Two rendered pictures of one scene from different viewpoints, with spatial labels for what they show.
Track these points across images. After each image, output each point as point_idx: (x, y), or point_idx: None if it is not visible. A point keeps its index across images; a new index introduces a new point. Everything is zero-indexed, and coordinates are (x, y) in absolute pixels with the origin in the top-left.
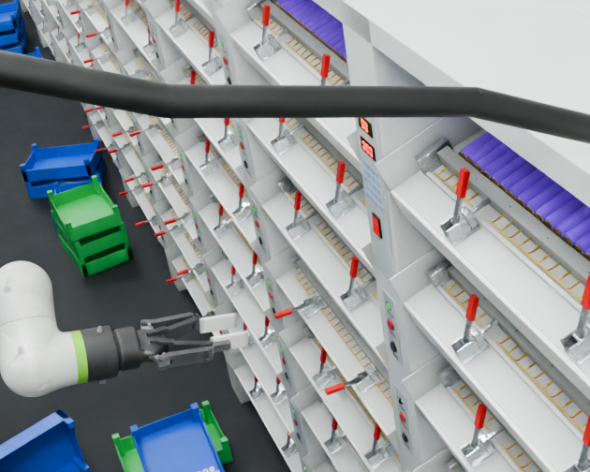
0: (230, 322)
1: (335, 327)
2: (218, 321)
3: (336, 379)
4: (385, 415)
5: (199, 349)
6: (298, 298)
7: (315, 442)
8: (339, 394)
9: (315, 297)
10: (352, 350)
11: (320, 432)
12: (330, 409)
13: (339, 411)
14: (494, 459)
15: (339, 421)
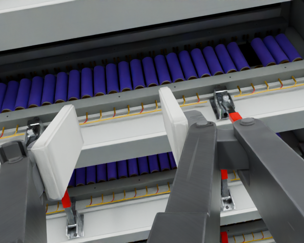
0: (76, 131)
1: (97, 123)
2: (66, 136)
3: (85, 214)
4: (286, 102)
5: (263, 138)
6: None
7: None
8: (108, 217)
9: (34, 120)
10: (154, 113)
11: None
12: (121, 234)
13: (132, 223)
14: None
15: (146, 227)
